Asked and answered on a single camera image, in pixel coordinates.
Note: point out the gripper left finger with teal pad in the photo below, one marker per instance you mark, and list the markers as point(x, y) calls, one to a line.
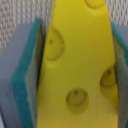
point(19, 74)

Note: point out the woven grey placemat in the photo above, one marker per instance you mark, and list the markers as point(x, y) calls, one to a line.
point(15, 12)

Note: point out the yellow toy cheese wedge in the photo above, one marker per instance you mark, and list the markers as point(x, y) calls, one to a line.
point(77, 87)

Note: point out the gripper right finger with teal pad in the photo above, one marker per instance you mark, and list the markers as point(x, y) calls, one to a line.
point(120, 38)

